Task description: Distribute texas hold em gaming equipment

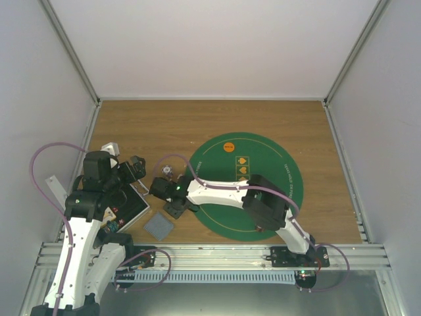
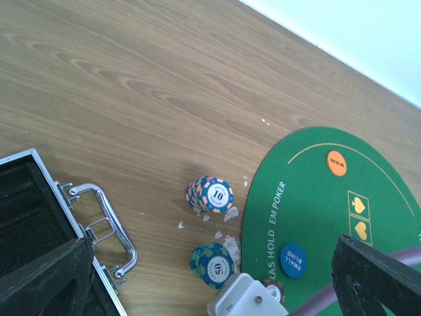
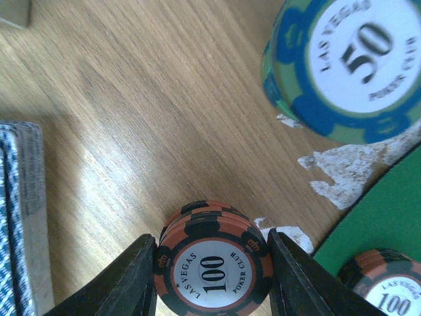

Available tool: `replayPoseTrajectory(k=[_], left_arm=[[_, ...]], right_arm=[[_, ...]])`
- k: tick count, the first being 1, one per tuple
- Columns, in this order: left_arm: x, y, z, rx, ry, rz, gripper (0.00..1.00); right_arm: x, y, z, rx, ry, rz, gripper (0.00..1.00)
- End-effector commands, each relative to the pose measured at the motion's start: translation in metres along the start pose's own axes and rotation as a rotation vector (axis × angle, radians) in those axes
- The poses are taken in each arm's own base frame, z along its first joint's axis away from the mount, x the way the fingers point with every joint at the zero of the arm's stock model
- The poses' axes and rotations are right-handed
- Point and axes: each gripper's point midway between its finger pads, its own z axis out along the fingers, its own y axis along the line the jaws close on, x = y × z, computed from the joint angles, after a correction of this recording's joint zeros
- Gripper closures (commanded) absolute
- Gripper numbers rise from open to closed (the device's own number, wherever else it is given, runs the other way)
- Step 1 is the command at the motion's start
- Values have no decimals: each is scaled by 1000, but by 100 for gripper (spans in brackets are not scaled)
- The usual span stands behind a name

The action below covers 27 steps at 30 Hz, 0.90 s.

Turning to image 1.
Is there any orange big blind button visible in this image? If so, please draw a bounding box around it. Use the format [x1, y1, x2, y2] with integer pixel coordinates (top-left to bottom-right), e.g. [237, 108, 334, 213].
[223, 142, 235, 153]

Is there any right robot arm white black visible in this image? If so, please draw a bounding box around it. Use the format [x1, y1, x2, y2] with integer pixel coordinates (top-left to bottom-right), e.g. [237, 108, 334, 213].
[149, 175, 316, 267]

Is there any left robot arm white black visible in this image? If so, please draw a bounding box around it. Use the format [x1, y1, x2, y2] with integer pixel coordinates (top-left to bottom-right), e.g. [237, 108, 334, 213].
[31, 147, 146, 315]

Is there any grey ribbed card tray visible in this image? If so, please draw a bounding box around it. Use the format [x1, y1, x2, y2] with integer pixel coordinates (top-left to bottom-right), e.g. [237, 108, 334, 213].
[143, 212, 174, 241]

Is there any black aluminium poker case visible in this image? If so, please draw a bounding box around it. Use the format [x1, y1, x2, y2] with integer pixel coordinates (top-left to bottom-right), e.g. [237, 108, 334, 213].
[101, 184, 150, 233]

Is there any green round poker mat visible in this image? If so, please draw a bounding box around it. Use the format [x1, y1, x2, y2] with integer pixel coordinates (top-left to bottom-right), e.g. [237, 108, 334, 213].
[189, 132, 304, 242]

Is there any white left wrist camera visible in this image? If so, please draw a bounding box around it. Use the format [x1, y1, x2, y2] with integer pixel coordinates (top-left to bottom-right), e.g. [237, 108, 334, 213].
[101, 142, 120, 168]

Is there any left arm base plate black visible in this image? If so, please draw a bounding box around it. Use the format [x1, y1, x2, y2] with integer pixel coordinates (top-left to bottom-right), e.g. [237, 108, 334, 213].
[123, 245, 156, 270]

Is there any grey slotted cable duct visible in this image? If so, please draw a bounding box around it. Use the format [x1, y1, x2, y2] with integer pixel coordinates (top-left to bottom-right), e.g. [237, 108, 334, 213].
[117, 271, 295, 285]

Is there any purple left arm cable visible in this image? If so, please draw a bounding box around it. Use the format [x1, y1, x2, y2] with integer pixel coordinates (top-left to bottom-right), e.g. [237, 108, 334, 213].
[28, 142, 87, 316]

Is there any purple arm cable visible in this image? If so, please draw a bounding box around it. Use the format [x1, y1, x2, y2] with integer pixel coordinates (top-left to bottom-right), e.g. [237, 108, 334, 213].
[153, 153, 351, 292]
[28, 142, 87, 316]

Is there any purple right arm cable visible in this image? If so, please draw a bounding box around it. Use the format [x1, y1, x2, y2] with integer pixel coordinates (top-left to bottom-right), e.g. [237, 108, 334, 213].
[153, 153, 351, 292]

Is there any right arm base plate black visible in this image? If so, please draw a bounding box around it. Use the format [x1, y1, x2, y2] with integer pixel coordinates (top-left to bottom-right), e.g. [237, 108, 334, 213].
[265, 246, 330, 268]

